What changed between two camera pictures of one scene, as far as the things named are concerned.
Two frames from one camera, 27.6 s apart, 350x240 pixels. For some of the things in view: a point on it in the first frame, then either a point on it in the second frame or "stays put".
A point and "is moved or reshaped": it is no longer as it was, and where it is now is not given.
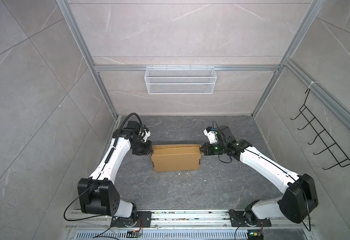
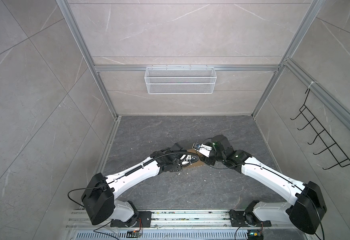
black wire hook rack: [331, 144] stays put
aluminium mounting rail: [188, 225] stays put
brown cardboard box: [176, 157] is moved or reshaped
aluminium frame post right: [311, 12] stays put
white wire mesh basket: [178, 80] stays put
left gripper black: [147, 150] → [179, 168]
